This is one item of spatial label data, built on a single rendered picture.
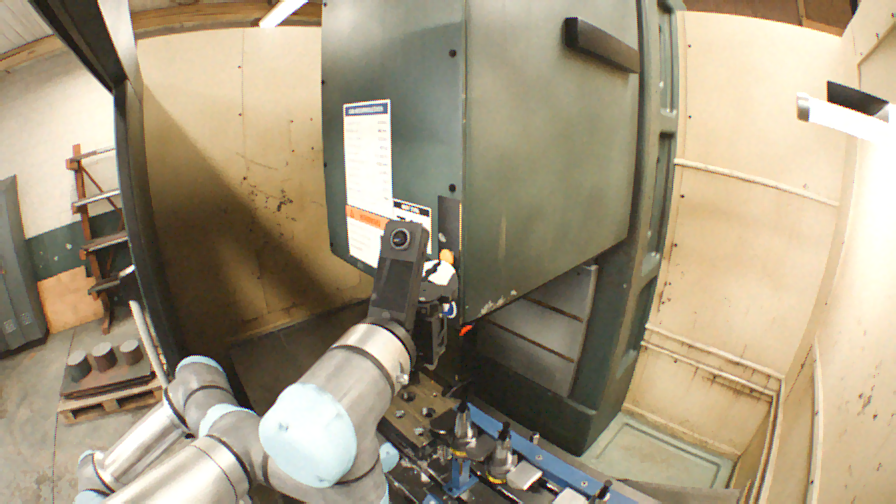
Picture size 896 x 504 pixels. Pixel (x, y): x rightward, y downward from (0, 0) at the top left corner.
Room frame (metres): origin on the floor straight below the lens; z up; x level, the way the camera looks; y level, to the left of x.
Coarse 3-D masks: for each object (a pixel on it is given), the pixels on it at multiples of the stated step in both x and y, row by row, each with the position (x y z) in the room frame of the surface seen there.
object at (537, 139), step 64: (384, 0) 0.64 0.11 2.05; (448, 0) 0.53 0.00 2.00; (512, 0) 0.57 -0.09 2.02; (576, 0) 0.70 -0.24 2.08; (384, 64) 0.64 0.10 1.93; (448, 64) 0.53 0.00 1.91; (512, 64) 0.57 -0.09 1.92; (576, 64) 0.70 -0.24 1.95; (448, 128) 0.53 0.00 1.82; (512, 128) 0.57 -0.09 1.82; (576, 128) 0.70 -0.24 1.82; (448, 192) 0.53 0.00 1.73; (512, 192) 0.57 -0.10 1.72; (576, 192) 0.71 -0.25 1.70; (512, 256) 0.58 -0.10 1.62; (576, 256) 0.73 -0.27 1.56
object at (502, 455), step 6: (498, 438) 0.49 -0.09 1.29; (510, 438) 0.48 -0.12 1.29; (498, 444) 0.48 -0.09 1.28; (504, 444) 0.48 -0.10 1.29; (510, 444) 0.48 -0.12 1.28; (498, 450) 0.48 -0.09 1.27; (504, 450) 0.47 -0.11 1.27; (510, 450) 0.48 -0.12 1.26; (492, 456) 0.48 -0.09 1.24; (498, 456) 0.47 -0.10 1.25; (504, 456) 0.47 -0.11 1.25; (510, 456) 0.48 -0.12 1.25; (492, 462) 0.48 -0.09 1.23; (498, 462) 0.47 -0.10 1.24; (504, 462) 0.47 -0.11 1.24; (510, 462) 0.47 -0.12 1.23
